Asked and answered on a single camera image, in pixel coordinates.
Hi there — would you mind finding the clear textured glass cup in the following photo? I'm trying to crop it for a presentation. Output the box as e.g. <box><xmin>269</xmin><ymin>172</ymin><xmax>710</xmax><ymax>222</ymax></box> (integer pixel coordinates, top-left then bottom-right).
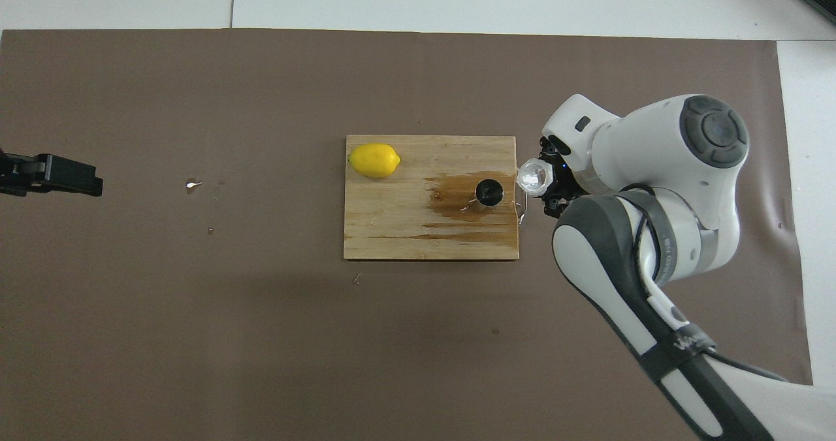
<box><xmin>515</xmin><ymin>157</ymin><xmax>556</xmax><ymax>199</ymax></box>

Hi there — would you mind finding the brown paper table mat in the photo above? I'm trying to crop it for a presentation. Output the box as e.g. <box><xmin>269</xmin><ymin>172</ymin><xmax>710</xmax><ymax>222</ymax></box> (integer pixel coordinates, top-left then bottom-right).
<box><xmin>0</xmin><ymin>28</ymin><xmax>820</xmax><ymax>441</ymax></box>

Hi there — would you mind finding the yellow lemon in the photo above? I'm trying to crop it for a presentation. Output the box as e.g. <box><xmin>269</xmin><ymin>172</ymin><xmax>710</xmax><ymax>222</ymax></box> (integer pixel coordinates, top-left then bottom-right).
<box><xmin>348</xmin><ymin>142</ymin><xmax>401</xmax><ymax>179</ymax></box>

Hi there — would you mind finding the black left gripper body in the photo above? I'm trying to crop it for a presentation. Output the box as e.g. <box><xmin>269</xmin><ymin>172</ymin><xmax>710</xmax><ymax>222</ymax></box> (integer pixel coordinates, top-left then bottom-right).
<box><xmin>0</xmin><ymin>148</ymin><xmax>41</xmax><ymax>197</ymax></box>

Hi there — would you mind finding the wooden cutting board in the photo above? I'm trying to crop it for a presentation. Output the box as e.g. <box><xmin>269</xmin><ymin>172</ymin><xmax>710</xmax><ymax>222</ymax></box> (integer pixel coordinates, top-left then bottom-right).
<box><xmin>343</xmin><ymin>135</ymin><xmax>528</xmax><ymax>261</ymax></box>

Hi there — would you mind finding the steel double jigger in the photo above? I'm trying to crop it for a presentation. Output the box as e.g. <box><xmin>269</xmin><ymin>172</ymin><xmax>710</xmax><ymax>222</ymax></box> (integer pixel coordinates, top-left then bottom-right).
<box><xmin>469</xmin><ymin>178</ymin><xmax>506</xmax><ymax>215</ymax></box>

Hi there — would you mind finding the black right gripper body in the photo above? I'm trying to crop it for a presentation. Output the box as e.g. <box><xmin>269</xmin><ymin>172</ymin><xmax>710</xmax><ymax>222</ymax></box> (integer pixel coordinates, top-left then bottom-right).
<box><xmin>554</xmin><ymin>154</ymin><xmax>592</xmax><ymax>201</ymax></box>

